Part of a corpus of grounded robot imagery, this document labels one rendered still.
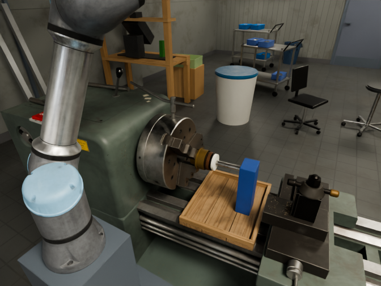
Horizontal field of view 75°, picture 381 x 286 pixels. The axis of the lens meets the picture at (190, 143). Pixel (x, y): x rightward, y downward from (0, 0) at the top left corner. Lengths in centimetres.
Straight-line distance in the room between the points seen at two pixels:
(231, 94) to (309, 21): 486
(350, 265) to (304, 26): 740
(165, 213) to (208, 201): 19
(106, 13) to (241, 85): 307
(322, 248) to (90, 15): 89
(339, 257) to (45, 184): 89
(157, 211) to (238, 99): 267
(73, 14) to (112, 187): 66
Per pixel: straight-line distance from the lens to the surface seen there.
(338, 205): 120
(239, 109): 365
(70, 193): 60
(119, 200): 106
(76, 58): 63
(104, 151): 93
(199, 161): 100
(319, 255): 93
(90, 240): 70
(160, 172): 96
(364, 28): 795
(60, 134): 68
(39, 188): 61
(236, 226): 104
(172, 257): 137
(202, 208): 110
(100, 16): 52
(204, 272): 133
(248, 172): 95
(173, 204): 115
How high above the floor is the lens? 167
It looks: 31 degrees down
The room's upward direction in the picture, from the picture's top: 1 degrees counter-clockwise
